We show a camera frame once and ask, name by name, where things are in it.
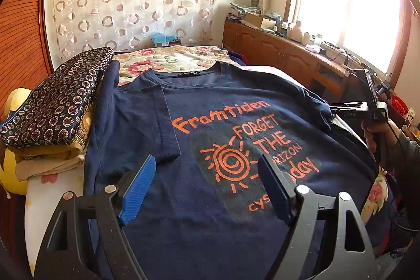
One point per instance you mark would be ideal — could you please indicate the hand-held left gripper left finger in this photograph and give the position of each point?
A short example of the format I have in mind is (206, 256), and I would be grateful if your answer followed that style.
(137, 188)

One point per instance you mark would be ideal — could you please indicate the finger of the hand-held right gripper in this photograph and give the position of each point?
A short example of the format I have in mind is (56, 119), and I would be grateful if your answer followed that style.
(347, 111)

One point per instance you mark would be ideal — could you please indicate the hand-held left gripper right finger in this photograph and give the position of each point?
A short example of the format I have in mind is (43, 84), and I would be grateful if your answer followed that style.
(272, 181)

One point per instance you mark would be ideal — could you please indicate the navy printed t-shirt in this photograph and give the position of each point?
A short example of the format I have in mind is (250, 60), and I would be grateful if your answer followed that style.
(203, 96)

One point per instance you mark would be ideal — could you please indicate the person's right hand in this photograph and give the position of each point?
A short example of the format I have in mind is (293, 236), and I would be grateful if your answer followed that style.
(369, 139)

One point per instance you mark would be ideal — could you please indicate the red plastic basket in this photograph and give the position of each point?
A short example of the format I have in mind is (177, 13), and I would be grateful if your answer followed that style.
(398, 104)

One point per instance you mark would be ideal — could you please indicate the green lid jar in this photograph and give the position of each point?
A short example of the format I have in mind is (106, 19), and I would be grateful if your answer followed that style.
(319, 39)

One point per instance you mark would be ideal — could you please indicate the beige folded cloth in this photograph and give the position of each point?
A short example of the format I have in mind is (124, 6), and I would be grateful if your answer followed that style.
(49, 168)

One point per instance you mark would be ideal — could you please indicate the wooden framed window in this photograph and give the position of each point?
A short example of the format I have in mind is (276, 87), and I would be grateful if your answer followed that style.
(344, 4)

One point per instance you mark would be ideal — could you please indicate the pale pink jar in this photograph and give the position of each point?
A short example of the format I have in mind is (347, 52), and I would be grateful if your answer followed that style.
(296, 31)

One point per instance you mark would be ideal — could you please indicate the yellow folded cloth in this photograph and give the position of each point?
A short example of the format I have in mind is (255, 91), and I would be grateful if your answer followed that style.
(42, 152)

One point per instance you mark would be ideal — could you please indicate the long wooden cabinet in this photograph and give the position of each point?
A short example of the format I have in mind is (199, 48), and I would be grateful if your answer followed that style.
(262, 43)

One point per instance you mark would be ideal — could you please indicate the dark patterned folded cloth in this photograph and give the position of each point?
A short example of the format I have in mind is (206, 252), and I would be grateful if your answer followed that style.
(55, 103)

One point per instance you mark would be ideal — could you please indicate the floral bedsheet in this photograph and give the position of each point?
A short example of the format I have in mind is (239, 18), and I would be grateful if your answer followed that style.
(154, 63)

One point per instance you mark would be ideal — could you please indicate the cardboard box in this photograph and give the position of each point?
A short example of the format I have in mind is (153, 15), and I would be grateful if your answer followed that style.
(254, 19)

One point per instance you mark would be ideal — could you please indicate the blue tissue pack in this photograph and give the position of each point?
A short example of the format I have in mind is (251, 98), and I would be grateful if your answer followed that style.
(164, 39)

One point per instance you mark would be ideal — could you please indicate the brown wooden wardrobe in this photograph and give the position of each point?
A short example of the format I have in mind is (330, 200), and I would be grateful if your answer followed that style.
(23, 37)

